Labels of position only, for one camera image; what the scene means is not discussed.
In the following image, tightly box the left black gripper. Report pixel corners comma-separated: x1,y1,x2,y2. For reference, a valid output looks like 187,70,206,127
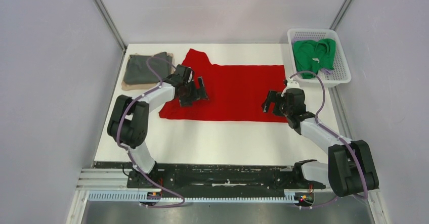
179,76,209,107

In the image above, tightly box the folded beige t-shirt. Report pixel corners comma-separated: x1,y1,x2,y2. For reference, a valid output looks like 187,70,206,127
121,52,175,92

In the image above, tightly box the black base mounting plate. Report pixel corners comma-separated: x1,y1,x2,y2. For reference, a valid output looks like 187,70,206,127
94,161,326,198

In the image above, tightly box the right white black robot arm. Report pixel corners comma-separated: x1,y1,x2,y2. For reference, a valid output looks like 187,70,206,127
262,88,379,197

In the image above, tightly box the white slotted cable duct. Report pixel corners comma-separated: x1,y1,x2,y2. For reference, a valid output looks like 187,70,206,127
88,191,313,204

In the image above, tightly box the folded dark grey t-shirt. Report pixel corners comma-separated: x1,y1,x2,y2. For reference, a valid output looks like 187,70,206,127
123,52,173,85

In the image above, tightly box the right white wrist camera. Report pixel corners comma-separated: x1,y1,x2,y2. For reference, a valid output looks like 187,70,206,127
281,78,301,95

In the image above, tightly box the white plastic basket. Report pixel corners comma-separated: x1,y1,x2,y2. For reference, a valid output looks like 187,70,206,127
287,28,351,88

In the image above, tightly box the green t-shirt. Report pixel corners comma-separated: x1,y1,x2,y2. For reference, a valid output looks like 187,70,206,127
292,38,336,74

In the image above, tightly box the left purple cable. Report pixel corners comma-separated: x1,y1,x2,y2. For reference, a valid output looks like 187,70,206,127
115,56,186,209

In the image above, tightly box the aluminium frame rail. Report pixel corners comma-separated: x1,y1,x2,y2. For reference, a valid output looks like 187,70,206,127
76,167,381,193

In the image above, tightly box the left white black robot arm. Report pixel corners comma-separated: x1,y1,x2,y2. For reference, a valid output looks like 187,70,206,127
107,65,208,187

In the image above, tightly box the red t-shirt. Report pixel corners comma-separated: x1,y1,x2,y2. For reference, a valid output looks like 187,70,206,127
159,49,287,123

